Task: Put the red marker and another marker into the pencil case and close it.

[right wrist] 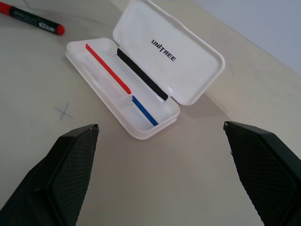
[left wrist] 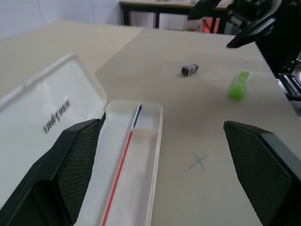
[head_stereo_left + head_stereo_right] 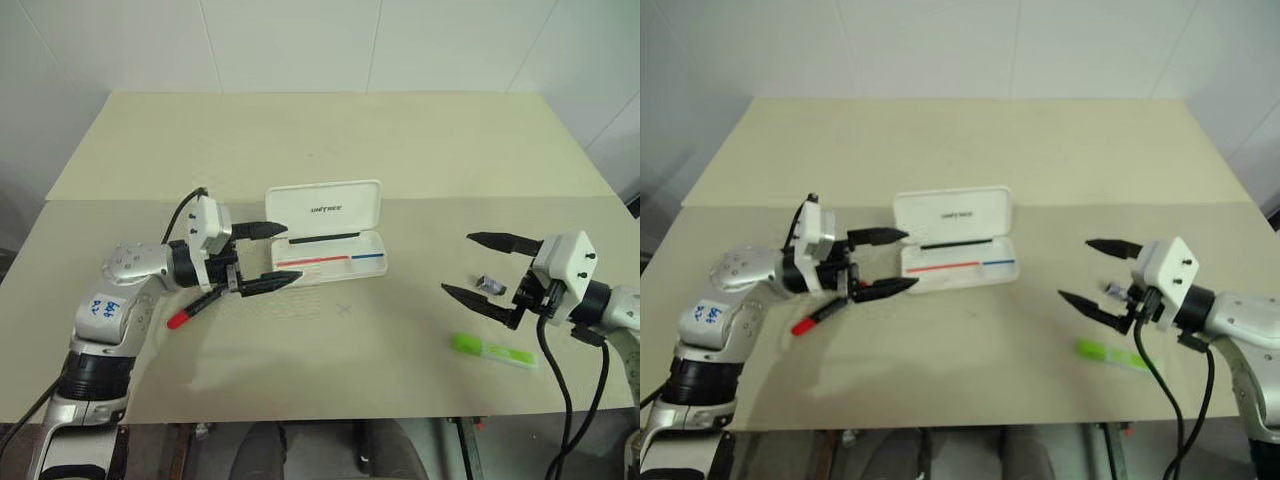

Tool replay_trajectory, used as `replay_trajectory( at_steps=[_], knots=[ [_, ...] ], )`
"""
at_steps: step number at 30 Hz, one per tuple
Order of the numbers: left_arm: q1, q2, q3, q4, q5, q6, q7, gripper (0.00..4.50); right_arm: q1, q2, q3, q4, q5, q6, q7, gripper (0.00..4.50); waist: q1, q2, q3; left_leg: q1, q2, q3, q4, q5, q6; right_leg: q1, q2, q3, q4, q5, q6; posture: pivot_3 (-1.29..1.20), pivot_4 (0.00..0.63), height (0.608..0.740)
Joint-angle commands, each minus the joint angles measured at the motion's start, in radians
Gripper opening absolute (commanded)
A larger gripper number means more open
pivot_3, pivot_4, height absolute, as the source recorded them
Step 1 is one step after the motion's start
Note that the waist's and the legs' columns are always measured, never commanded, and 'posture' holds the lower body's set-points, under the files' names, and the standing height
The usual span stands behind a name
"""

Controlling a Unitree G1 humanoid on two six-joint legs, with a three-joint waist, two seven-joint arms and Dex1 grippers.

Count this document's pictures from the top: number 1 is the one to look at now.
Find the black hinge tape strip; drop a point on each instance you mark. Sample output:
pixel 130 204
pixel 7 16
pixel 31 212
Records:
pixel 141 73

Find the red tape strip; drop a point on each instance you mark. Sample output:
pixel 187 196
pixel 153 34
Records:
pixel 105 68

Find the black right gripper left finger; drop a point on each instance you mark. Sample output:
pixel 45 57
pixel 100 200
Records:
pixel 61 176

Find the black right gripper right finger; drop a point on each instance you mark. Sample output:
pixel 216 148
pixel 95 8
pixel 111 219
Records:
pixel 265 169

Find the blue tape strip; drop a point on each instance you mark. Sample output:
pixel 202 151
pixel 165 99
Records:
pixel 144 110

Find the red and black marker pen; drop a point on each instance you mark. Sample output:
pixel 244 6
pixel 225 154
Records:
pixel 28 17

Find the white rectangular Unitree box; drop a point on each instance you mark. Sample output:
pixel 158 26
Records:
pixel 192 70

